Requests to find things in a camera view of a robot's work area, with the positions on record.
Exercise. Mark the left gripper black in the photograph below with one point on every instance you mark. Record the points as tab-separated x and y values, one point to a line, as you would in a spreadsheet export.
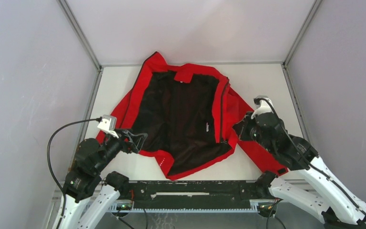
130	145

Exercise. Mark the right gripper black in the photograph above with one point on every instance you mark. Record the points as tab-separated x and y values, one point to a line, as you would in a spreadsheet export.
240	128

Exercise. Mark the red jacket black lining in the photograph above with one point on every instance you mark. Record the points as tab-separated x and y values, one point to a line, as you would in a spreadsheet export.
188	113

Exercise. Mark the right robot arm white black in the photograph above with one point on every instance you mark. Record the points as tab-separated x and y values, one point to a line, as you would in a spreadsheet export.
334	205

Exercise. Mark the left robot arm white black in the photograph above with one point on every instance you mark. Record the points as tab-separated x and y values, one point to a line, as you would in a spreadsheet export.
77	211

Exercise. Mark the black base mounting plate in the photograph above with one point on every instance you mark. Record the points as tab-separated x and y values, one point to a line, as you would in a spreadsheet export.
194	195

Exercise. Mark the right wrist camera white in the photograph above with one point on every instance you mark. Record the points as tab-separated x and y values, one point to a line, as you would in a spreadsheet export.
263	105

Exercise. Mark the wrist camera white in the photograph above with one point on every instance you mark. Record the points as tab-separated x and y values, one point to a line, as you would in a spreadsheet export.
263	105
107	124

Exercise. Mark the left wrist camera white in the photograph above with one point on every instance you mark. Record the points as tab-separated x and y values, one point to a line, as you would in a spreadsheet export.
107	124

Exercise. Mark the white slotted cable duct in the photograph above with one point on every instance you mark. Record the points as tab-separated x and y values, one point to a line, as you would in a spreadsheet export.
250	207

